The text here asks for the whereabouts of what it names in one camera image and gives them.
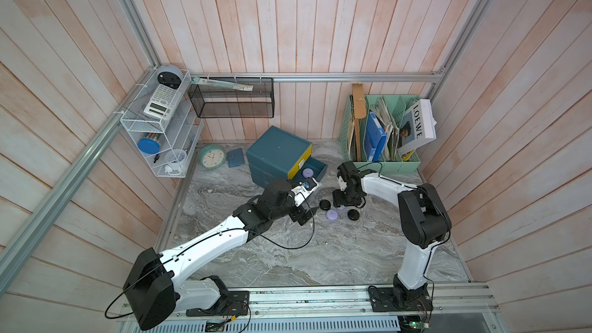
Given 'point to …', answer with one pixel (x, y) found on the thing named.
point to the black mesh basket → (210, 102)
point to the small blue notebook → (235, 157)
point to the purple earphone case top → (307, 173)
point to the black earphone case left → (324, 204)
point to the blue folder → (376, 136)
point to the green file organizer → (390, 109)
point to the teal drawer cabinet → (273, 155)
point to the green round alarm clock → (212, 156)
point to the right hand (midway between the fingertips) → (340, 201)
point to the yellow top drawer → (305, 156)
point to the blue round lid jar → (149, 146)
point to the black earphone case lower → (353, 214)
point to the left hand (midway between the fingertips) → (306, 198)
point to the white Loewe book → (418, 127)
